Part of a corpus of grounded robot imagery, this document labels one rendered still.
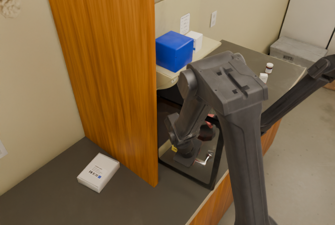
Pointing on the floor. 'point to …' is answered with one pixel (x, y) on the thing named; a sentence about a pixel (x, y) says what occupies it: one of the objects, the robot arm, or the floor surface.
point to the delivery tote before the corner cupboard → (296, 52)
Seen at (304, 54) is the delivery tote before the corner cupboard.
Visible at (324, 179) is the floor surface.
